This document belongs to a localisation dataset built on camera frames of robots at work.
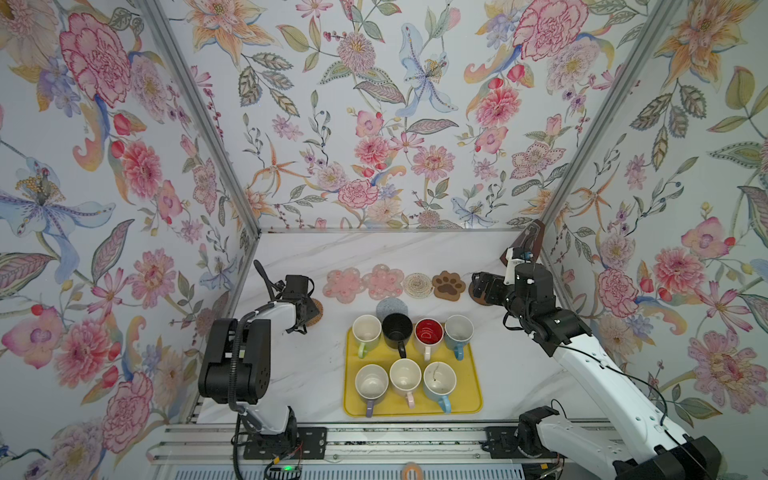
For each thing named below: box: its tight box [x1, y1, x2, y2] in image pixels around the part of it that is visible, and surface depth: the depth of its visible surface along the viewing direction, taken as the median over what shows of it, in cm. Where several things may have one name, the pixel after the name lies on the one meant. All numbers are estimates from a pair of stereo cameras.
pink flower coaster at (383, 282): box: [362, 264, 405, 300], surface depth 109 cm
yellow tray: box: [344, 327, 483, 417], surface depth 82 cm
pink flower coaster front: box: [322, 268, 367, 304], surface depth 106 cm
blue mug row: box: [444, 314, 474, 361], surface depth 86 cm
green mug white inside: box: [352, 314, 382, 359], surface depth 86 cm
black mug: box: [382, 312, 413, 359], surface depth 87 cm
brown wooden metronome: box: [500, 219, 545, 267], surface depth 102 cm
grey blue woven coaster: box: [376, 297, 409, 322], surface depth 102 cm
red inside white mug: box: [414, 318, 445, 361], surface depth 88 cm
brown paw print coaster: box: [432, 270, 467, 302], surface depth 106 cm
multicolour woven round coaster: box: [403, 272, 433, 299], surface depth 106 cm
